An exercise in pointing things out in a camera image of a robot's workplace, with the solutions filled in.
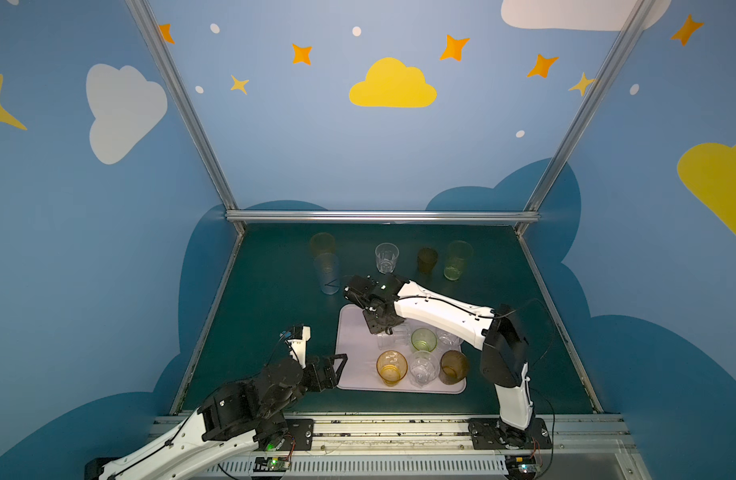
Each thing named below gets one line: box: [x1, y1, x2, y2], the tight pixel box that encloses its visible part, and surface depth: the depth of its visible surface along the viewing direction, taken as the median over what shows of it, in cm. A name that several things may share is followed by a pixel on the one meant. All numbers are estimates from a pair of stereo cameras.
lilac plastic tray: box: [335, 304, 466, 394], surface depth 84 cm
